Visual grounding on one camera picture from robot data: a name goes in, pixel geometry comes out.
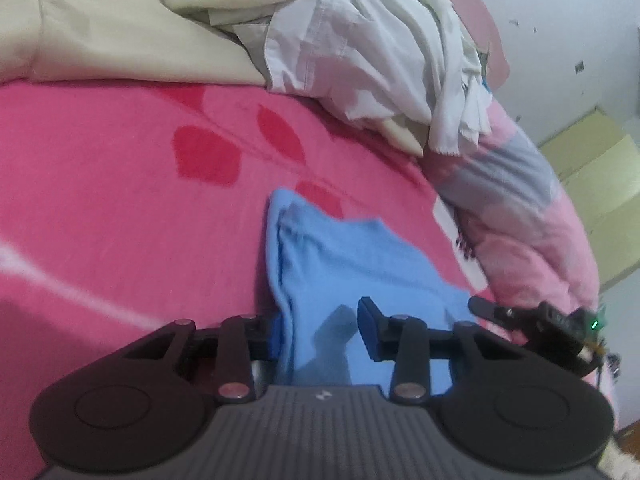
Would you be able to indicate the blue sweatshirt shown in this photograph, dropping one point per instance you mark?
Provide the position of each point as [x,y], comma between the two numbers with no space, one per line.
[340,260]

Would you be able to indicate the pink grey quilt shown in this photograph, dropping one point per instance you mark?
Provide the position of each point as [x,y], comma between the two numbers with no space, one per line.
[510,170]

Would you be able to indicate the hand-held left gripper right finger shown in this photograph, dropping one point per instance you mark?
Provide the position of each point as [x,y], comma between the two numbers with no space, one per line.
[365,330]

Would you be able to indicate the teal striped cloth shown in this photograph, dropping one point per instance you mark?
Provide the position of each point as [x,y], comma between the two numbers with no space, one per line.
[486,87]

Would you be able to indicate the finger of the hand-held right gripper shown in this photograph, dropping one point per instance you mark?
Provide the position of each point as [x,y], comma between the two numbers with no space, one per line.
[492,311]

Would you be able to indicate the beige garment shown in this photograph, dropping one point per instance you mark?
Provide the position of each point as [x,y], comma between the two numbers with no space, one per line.
[100,25]

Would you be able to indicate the pink bed headboard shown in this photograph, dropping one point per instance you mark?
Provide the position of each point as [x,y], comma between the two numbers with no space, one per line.
[465,5]

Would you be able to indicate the pale yellow cabinet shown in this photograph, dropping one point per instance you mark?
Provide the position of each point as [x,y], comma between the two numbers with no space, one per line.
[600,185]

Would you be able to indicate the white shirt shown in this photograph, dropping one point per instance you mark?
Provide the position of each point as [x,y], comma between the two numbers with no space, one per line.
[375,50]

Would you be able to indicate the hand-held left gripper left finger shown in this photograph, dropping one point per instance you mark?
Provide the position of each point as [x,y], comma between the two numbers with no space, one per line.
[274,335]

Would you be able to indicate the pink floral blanket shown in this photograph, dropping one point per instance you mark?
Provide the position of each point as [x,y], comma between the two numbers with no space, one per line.
[125,185]

